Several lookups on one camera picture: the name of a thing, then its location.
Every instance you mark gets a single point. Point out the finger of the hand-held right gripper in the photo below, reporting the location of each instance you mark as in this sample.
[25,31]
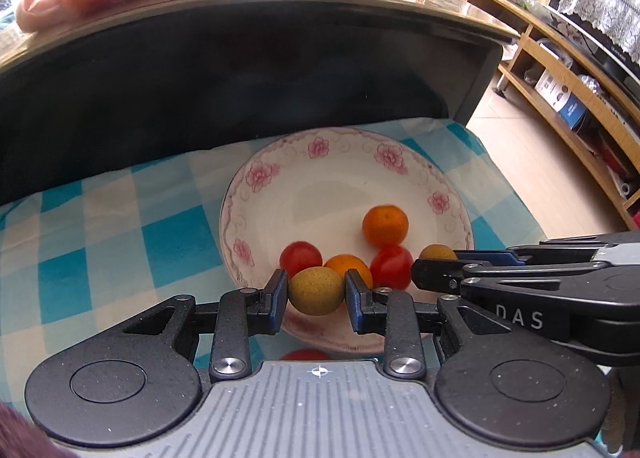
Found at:
[435,274]
[480,256]

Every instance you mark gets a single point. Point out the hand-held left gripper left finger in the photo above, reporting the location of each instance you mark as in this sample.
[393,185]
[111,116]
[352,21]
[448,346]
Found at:
[277,298]

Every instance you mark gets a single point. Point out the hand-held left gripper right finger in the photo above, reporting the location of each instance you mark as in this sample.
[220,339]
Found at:
[356,308]

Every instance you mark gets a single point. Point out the brown longan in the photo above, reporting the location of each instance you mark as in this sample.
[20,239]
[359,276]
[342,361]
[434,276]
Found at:
[437,252]
[316,290]

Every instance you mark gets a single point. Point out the orange mandarin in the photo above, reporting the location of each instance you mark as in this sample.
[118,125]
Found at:
[385,225]
[350,265]

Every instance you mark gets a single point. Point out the red cherry tomato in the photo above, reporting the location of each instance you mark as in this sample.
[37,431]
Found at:
[300,257]
[391,265]
[305,354]

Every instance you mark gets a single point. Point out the white floral plate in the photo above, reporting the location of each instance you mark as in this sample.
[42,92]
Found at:
[320,188]

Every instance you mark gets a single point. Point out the blue white checked tablecloth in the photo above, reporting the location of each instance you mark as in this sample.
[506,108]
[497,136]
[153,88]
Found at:
[125,238]

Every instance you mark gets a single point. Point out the blue white box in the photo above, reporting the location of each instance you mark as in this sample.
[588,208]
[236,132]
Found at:
[560,93]

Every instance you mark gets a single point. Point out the dark coffee table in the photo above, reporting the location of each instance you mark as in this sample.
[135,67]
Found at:
[250,88]

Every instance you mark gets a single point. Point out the wooden television cabinet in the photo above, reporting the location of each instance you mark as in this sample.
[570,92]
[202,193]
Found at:
[530,35]

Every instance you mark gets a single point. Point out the black television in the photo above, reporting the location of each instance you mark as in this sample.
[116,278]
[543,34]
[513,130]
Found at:
[600,50]

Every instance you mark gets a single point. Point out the person's clothing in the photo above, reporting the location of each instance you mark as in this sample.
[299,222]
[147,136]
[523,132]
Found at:
[25,438]

